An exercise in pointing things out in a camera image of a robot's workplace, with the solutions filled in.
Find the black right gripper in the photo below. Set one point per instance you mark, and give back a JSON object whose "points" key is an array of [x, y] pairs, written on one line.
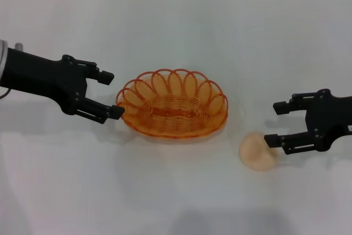
{"points": [[330, 116]]}

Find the beige bread bun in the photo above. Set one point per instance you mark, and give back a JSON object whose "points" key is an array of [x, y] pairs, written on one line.
{"points": [[253, 155]]}

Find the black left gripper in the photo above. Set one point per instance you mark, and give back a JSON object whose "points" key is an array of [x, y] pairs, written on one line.
{"points": [[41, 78]]}

